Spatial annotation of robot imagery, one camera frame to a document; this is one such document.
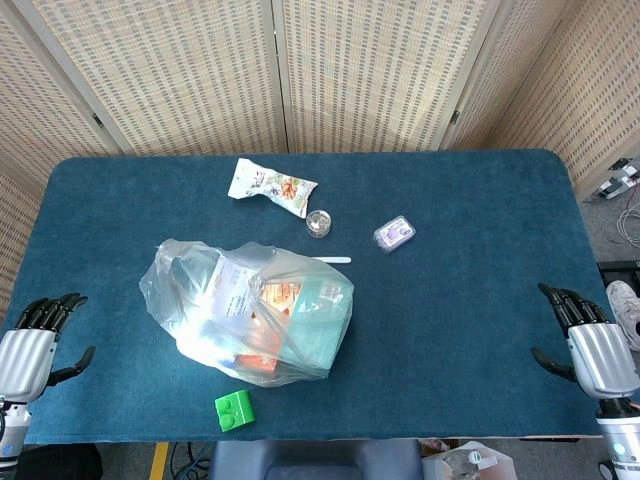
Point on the clear plastic bag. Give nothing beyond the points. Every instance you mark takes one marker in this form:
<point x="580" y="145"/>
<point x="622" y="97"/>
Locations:
<point x="200" y="330"/>

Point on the woven bamboo screen panel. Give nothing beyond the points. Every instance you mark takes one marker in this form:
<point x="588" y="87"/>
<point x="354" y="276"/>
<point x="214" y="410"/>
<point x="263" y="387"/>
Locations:
<point x="515" y="90"/>
<point x="380" y="75"/>
<point x="35" y="100"/>
<point x="15" y="235"/>
<point x="595" y="90"/>
<point x="175" y="75"/>

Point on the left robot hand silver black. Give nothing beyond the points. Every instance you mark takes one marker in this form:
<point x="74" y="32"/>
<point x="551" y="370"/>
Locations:
<point x="25" y="355"/>

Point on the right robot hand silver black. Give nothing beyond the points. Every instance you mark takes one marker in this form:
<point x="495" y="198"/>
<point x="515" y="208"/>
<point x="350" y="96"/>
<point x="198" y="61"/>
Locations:
<point x="602" y="355"/>

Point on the small clear round container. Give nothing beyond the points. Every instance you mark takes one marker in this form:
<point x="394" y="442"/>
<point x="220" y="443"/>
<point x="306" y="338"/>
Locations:
<point x="318" y="223"/>

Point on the small purple clear box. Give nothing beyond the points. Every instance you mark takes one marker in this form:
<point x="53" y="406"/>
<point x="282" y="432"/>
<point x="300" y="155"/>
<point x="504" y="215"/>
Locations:
<point x="395" y="234"/>

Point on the white flat spatula stick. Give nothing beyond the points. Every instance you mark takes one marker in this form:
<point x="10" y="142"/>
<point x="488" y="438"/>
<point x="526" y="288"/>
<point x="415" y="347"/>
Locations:
<point x="335" y="259"/>

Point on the black metal frame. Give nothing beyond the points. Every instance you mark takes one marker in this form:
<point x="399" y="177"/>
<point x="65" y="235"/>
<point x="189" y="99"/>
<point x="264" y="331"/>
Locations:
<point x="620" y="272"/>

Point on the clear bottle green cap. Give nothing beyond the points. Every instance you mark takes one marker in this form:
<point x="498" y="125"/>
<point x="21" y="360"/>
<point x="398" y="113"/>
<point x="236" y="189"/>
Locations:
<point x="470" y="462"/>

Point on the blue table cloth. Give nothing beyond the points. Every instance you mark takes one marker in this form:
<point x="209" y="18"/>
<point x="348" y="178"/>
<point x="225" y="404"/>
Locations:
<point x="450" y="300"/>

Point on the black screen hinge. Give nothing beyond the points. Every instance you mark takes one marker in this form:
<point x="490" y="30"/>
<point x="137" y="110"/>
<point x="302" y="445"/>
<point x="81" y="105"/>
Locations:
<point x="454" y="118"/>
<point x="97" y="120"/>

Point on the white printed snack packet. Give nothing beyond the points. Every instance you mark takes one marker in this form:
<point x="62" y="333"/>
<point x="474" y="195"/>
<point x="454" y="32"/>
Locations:
<point x="270" y="187"/>

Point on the beige cardboard box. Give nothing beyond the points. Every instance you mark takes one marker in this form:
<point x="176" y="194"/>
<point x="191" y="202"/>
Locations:
<point x="500" y="465"/>

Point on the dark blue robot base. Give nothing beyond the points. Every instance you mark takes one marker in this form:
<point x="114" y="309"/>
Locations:
<point x="315" y="457"/>

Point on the green plastic block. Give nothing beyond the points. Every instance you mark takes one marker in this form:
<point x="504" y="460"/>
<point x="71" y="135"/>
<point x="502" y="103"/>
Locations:
<point x="240" y="407"/>

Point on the white sneaker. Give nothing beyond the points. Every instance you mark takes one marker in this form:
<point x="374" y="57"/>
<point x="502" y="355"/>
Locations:
<point x="625" y="305"/>

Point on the orange packet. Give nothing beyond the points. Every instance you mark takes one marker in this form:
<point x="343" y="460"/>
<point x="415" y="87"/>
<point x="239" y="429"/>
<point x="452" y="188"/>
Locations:
<point x="257" y="364"/>

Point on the white printed paper pack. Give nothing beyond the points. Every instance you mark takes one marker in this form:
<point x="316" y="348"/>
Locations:
<point x="235" y="290"/>

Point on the teal box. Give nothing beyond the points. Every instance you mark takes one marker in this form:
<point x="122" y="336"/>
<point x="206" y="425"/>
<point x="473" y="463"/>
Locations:
<point x="320" y="330"/>

